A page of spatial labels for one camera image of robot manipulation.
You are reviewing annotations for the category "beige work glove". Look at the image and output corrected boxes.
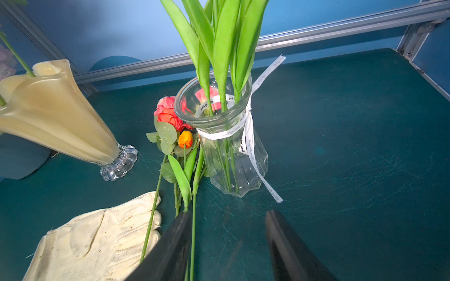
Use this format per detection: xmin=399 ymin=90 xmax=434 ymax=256
xmin=24 ymin=192 xmax=162 ymax=281

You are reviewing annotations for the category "yellow fluted glass vase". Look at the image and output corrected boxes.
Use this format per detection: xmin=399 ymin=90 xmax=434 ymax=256
xmin=1 ymin=59 xmax=138 ymax=181

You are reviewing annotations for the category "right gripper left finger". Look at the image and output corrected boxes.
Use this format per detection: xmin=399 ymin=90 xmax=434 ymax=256
xmin=126 ymin=211 xmax=192 ymax=281

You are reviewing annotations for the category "red rose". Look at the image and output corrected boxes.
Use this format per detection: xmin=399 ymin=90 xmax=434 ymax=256
xmin=154 ymin=108 xmax=193 ymax=132

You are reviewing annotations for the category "small green potted plant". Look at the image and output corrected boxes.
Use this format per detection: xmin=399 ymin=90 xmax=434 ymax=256
xmin=1 ymin=133 xmax=51 ymax=180

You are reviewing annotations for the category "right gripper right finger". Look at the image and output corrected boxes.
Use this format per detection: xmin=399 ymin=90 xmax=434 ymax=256
xmin=265 ymin=210 xmax=337 ymax=281

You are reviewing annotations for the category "orange yellow tulip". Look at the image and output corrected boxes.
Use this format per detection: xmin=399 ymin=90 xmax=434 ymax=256
xmin=168 ymin=130 xmax=205 ymax=281

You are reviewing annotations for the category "pink rose back left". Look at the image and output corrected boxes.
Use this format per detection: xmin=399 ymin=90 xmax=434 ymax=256
xmin=154 ymin=96 xmax=176 ymax=116

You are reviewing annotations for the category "clear glass ribbon vase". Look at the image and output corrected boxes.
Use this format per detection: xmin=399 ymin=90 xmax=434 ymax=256
xmin=174 ymin=56 xmax=285 ymax=203

